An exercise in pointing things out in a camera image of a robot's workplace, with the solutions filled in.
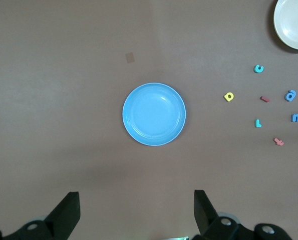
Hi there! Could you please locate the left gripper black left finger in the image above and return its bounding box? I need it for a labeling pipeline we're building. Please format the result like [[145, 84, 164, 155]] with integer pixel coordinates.
[[0, 191, 81, 240]]

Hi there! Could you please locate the blue foam letter a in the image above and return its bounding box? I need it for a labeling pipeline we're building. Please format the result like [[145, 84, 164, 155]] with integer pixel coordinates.
[[284, 89, 297, 102]]

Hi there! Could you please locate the yellow foam letter d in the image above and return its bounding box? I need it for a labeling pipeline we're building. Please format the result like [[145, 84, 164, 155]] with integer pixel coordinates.
[[223, 91, 235, 103]]

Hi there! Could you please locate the beige plate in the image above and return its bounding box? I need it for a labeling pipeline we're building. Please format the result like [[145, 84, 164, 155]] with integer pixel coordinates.
[[273, 0, 298, 51]]

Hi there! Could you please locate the blue plate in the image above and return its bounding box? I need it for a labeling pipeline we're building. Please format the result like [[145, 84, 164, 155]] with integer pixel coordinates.
[[122, 82, 187, 147]]

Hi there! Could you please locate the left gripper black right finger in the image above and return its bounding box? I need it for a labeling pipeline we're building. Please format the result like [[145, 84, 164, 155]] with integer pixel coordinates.
[[192, 189, 292, 240]]

